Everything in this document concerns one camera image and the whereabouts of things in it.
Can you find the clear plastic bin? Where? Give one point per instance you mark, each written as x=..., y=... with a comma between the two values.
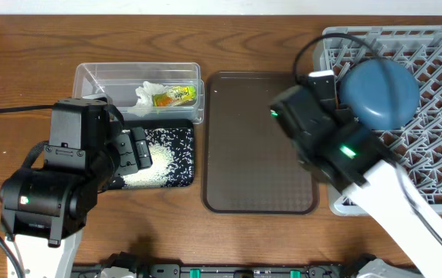
x=120, y=80

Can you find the grey dishwasher rack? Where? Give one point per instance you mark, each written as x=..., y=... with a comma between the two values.
x=418, y=48

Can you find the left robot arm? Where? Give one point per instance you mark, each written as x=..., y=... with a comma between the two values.
x=45, y=203

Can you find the dark brown serving tray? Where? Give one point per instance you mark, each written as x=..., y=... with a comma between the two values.
x=250, y=166

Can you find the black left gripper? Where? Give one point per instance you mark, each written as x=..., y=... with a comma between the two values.
x=131, y=161

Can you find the dark blue plate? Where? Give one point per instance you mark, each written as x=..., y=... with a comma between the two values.
x=382, y=94

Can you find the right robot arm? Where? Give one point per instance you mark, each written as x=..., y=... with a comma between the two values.
x=358, y=165

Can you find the yellow green snack wrapper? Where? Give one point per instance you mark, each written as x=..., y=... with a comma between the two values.
x=175, y=96

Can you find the white rice pile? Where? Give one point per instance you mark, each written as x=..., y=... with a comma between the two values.
x=155, y=166

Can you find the white tissue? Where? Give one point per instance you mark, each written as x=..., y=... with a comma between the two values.
x=145, y=93

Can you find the black plastic bin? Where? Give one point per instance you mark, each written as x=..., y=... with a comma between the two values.
x=178, y=154

